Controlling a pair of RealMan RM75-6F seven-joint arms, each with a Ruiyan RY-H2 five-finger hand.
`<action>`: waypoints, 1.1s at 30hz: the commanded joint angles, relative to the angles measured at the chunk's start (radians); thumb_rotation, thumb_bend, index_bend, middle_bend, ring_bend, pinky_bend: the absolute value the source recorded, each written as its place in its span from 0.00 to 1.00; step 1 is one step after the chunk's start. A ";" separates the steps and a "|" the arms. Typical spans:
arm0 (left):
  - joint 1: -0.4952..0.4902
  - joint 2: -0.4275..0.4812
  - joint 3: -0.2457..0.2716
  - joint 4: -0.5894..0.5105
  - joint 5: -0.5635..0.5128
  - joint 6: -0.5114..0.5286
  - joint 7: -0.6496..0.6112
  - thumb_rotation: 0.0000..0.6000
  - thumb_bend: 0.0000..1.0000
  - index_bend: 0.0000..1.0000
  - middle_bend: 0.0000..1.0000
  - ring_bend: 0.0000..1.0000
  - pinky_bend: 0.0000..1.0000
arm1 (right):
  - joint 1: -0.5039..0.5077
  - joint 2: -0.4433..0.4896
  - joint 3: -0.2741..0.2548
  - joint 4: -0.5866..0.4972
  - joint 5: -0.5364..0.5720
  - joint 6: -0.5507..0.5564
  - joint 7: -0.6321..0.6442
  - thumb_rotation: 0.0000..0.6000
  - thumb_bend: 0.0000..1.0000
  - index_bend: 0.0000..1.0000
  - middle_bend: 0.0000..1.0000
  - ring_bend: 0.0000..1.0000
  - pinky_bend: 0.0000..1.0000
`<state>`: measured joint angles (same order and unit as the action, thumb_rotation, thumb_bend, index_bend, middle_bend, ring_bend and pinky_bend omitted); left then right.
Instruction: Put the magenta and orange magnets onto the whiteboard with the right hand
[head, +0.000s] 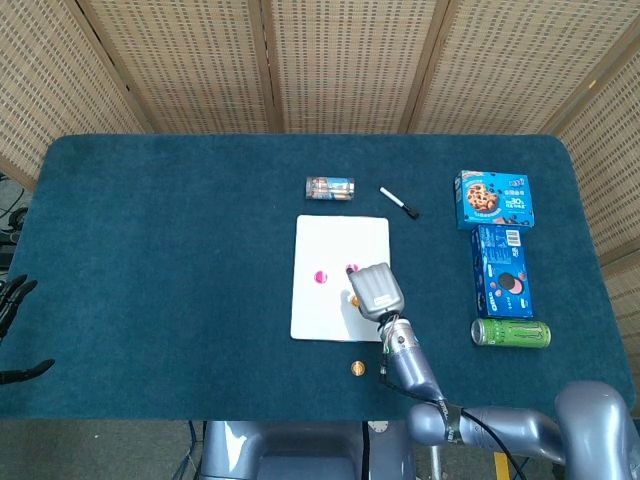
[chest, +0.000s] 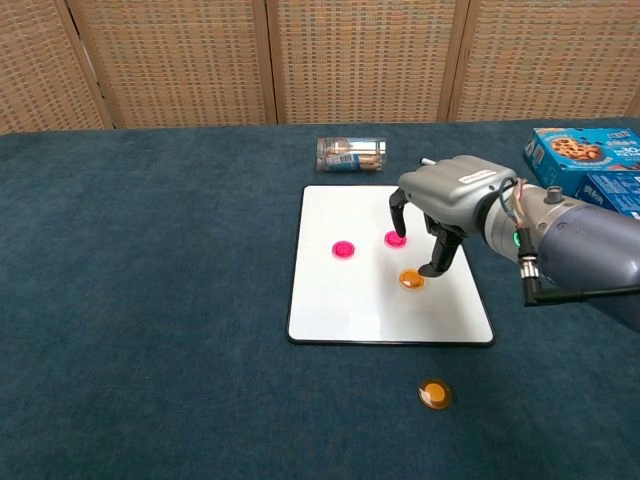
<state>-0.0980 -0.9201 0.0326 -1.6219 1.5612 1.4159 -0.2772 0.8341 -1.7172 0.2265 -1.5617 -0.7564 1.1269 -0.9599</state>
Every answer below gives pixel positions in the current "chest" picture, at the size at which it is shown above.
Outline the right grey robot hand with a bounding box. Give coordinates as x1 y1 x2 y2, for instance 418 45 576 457
388 154 519 279

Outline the yellow round magnet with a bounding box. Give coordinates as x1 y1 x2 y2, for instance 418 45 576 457
398 268 427 293
418 378 453 412

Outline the white magnetic whiteboard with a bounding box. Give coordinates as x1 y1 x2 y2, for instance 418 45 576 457
286 184 496 348

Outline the clear plastic snack jar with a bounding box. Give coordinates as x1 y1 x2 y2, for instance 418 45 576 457
316 137 388 174

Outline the blue chocolate chip cookie box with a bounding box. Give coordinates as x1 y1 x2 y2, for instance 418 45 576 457
523 127 640 186

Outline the blue Oreo box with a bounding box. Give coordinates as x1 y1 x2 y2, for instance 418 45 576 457
573 171 640 222

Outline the woven wooden folding screen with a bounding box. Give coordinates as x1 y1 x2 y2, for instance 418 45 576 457
0 0 640 135

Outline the dark blue table cloth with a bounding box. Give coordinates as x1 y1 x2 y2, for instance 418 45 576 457
0 117 640 480

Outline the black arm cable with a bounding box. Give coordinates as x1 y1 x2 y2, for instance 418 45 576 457
517 227 640 308

